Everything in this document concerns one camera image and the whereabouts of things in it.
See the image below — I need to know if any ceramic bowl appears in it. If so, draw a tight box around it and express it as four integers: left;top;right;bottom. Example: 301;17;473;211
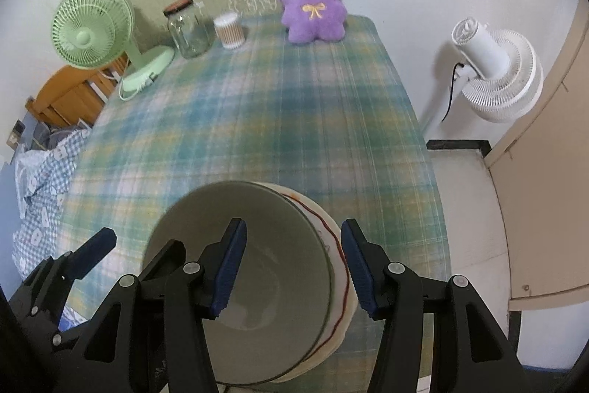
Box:
143;182;331;385

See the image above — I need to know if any white red pattern plate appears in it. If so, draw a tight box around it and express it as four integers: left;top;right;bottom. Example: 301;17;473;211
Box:
260;183;359;384

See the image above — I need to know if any blue checkered blanket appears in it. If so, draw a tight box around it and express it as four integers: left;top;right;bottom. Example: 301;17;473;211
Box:
12;124;92;278

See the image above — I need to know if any beige door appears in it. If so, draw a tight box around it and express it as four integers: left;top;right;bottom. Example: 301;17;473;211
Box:
486;0;588;311

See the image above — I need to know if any wooden bed headboard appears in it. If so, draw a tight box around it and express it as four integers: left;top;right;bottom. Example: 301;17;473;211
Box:
25;54;130;128

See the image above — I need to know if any plaid tablecloth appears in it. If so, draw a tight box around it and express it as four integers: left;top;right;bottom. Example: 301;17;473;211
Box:
57;12;452;393

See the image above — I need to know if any white standing fan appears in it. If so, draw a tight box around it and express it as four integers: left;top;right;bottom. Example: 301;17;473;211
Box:
423;17;544;141

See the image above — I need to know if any green desk fan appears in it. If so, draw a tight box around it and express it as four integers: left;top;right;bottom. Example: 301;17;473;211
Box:
51;0;175;101

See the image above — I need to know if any glass jar black lid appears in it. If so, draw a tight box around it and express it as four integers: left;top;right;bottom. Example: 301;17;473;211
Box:
163;0;213;59

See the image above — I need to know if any cotton swab container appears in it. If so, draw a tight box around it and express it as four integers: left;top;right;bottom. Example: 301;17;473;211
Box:
214;12;246;49

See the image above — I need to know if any purple plush bunny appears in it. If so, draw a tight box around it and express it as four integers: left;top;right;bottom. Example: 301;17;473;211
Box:
281;0;348;44

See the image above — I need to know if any wall socket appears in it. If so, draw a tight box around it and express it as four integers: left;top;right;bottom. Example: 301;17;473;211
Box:
12;120;26;138

